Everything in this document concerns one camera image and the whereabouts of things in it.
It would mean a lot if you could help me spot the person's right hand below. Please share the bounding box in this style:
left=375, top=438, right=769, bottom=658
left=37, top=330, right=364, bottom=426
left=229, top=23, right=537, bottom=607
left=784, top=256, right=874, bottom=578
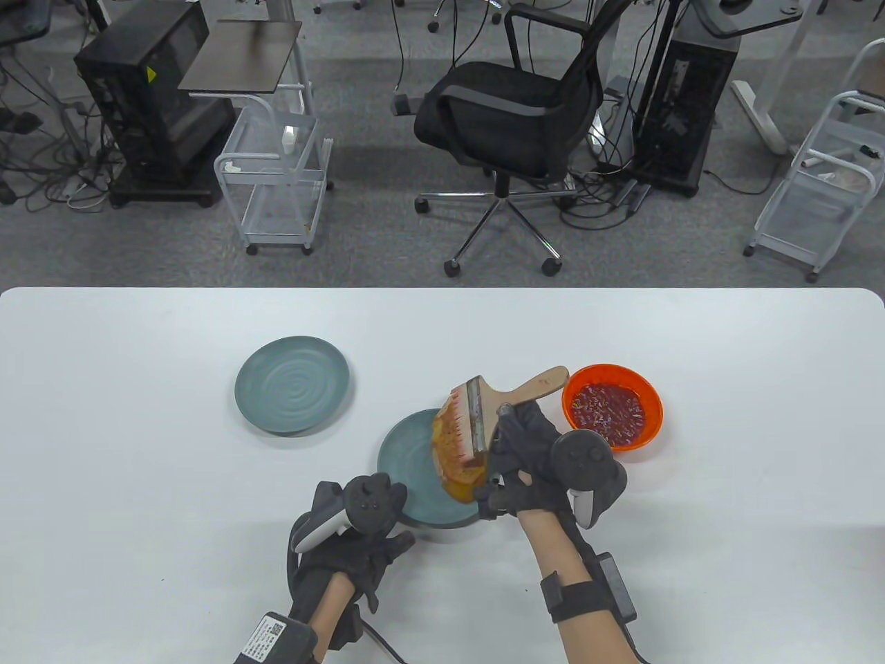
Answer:
left=477, top=401, right=628, bottom=530

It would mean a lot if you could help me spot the person's left hand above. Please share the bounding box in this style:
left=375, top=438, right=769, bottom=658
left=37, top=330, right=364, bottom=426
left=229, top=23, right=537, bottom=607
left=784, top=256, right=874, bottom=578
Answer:
left=287, top=472, right=418, bottom=613

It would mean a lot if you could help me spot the wooden brush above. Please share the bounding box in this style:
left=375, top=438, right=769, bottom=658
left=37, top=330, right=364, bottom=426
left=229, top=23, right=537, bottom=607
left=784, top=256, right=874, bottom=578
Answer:
left=449, top=365, right=571, bottom=465

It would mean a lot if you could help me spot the brown bread slice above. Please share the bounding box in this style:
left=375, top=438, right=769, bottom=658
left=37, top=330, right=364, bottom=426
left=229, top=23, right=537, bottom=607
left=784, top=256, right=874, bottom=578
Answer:
left=432, top=405, right=488, bottom=504

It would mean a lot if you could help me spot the teal round plate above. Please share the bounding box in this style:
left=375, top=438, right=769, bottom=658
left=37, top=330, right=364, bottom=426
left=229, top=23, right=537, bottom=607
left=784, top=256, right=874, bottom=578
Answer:
left=377, top=408, right=485, bottom=530
left=234, top=336, right=351, bottom=436

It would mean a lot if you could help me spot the person's left forearm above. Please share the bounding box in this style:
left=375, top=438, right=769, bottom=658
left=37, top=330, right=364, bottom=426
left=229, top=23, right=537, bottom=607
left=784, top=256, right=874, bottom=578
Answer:
left=311, top=574, right=357, bottom=664

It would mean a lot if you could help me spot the person's right forearm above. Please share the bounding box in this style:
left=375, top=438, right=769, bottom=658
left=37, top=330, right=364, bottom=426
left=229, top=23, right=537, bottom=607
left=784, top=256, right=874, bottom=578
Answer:
left=519, top=508, right=637, bottom=664

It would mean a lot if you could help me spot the black round hand tracker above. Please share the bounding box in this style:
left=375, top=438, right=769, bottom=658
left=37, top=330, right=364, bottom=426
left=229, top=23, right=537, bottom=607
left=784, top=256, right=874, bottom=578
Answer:
left=289, top=476, right=409, bottom=554
left=551, top=429, right=628, bottom=530

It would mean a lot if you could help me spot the orange plastic bowl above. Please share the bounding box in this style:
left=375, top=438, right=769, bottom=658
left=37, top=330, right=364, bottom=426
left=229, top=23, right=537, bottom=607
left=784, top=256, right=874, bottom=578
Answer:
left=561, top=364, right=664, bottom=452

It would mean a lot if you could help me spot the black office chair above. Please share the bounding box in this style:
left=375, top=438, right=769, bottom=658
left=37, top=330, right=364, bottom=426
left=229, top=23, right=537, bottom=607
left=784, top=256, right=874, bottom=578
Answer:
left=413, top=0, right=637, bottom=279

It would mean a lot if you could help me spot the black computer tower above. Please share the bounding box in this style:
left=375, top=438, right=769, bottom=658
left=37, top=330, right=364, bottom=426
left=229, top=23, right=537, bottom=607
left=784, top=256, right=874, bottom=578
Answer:
left=633, top=21, right=742, bottom=199
left=74, top=0, right=237, bottom=208

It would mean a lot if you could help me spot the white-legged grey desk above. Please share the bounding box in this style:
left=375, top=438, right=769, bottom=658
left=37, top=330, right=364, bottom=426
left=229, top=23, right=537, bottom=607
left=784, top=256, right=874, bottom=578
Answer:
left=691, top=0, right=830, bottom=156

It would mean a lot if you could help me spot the brown side table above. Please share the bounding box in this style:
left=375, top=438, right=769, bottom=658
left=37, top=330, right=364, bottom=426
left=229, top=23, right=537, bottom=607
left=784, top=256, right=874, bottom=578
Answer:
left=178, top=0, right=308, bottom=118

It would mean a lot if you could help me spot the dark grey desk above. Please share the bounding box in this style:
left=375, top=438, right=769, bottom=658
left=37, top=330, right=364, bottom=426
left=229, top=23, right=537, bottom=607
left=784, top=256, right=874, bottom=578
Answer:
left=0, top=0, right=53, bottom=49

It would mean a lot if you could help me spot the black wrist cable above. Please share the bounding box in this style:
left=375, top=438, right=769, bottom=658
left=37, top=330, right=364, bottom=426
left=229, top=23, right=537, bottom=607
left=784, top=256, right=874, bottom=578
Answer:
left=360, top=619, right=412, bottom=664

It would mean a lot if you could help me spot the black labelled wrist camera box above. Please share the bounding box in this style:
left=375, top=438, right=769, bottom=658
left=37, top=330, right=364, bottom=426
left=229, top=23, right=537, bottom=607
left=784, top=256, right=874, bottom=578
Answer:
left=234, top=610, right=319, bottom=664

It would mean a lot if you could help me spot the black strapped wrist camera box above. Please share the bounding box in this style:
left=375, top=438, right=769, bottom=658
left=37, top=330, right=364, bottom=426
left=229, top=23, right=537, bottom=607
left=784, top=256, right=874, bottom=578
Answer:
left=539, top=552, right=637, bottom=625

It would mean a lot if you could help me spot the bundle of floor cables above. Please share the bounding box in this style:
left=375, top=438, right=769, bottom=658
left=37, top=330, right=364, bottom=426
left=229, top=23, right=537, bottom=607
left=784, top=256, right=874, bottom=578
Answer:
left=560, top=166, right=651, bottom=232

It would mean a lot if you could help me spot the white wire cart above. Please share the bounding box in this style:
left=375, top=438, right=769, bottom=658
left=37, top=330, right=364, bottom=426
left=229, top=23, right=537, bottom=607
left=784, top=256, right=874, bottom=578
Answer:
left=743, top=38, right=885, bottom=284
left=213, top=83, right=335, bottom=257

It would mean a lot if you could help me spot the tangle of black cables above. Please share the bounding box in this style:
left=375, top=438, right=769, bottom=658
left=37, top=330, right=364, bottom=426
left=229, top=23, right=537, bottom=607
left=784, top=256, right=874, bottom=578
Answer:
left=0, top=48, right=125, bottom=212

